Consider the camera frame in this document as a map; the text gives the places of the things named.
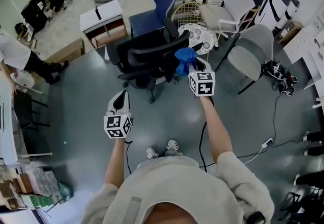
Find clear plastic wrapped bundle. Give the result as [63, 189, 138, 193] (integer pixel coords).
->
[26, 167, 61, 197]

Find white floor cable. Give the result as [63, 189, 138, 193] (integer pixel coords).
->
[242, 145, 265, 165]

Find black side chair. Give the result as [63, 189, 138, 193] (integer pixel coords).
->
[12, 90, 50, 130]

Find person's right forearm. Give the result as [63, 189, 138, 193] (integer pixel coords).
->
[199, 95, 233, 167]

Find grey chair with black legs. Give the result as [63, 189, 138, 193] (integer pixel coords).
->
[214, 24, 275, 95]

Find round floral side table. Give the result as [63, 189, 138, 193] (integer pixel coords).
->
[177, 23, 218, 63]

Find cardboard box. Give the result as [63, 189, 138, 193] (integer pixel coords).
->
[274, 20, 304, 44]

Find person's right white sneaker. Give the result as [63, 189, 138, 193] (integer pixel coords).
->
[166, 139, 179, 152]

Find person's left forearm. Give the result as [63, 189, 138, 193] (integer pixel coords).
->
[104, 138, 127, 188]

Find black cabinet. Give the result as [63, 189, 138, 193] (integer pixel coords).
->
[20, 0, 49, 32]

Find white shelf cabinet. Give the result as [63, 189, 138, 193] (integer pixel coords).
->
[282, 7, 324, 89]

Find stack of brown boxes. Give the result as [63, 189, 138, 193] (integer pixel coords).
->
[0, 164, 33, 210]

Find person's white sneaker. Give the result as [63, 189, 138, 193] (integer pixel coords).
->
[146, 146, 159, 160]
[166, 139, 179, 152]

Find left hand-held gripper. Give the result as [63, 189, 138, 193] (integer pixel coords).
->
[103, 90, 134, 139]

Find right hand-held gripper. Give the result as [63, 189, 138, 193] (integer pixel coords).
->
[187, 57, 216, 97]

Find black office chair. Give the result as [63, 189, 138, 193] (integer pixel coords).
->
[106, 18, 205, 104]

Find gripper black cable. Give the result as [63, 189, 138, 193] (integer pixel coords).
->
[198, 121, 216, 173]
[125, 139, 134, 175]

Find person's beige sweatshirt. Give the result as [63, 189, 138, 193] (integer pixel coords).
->
[80, 151, 275, 224]

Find teal packet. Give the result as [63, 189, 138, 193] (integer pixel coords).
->
[58, 181, 73, 201]

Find light grey white-framed armchair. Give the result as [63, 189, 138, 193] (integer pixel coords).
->
[198, 0, 256, 41]

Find white desk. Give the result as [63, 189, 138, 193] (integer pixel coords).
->
[0, 83, 53, 165]

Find person's left white sneaker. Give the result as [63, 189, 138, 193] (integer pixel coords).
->
[146, 146, 159, 160]

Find blue cloth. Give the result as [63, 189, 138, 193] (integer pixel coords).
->
[174, 47, 199, 77]

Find wooden chair frame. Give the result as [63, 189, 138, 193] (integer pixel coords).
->
[241, 6, 261, 30]

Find navy blue plastic chair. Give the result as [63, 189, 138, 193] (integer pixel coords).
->
[128, 0, 177, 39]

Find black bags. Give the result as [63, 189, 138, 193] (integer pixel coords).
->
[279, 191, 324, 224]

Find gold wire chair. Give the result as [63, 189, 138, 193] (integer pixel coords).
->
[171, 2, 203, 27]

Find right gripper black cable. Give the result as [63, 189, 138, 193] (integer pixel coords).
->
[198, 121, 216, 173]

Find black floor cable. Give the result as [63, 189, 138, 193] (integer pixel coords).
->
[198, 148, 265, 169]
[270, 92, 283, 144]

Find green printed boxes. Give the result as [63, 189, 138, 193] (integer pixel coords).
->
[20, 194, 55, 210]

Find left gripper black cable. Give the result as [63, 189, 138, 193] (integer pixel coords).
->
[125, 139, 134, 175]

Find large white black machine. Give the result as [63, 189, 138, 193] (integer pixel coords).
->
[249, 0, 288, 31]
[285, 0, 301, 22]

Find person's grey trousers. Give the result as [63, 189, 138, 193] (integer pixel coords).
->
[164, 148, 184, 158]

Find white plastic bag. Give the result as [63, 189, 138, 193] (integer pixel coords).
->
[15, 69, 35, 89]

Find pile of black cabled devices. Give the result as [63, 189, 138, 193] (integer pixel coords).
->
[260, 60, 298, 96]

